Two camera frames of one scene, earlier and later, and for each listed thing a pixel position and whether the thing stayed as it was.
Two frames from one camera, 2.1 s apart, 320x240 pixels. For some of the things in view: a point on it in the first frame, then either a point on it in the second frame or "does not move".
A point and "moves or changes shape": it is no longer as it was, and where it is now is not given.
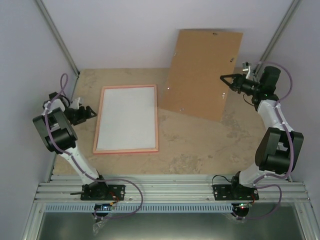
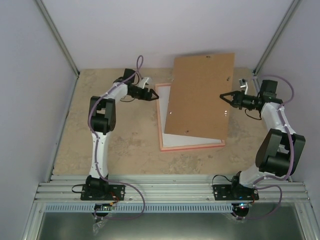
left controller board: [102, 206] does not move
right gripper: [238, 83] to [238, 98]
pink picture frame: [95, 151] to [169, 142]
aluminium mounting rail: [168, 188] does not move
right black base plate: [234, 192] does not move
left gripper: [83, 117] to [147, 97]
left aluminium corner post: [58, 37] does not move
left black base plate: [103, 192] does not move
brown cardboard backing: [193, 85] moves or changes shape
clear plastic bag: [97, 226] does not move
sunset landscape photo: [127, 119] to [171, 140]
